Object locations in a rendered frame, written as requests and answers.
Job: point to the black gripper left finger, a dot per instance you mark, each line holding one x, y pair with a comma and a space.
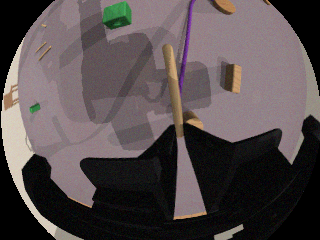
154, 170

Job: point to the purple string with wooden stick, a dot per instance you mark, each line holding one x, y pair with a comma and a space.
174, 85

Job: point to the small wooden block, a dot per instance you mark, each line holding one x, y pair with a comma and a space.
232, 78

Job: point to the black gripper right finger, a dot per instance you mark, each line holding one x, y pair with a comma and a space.
215, 160

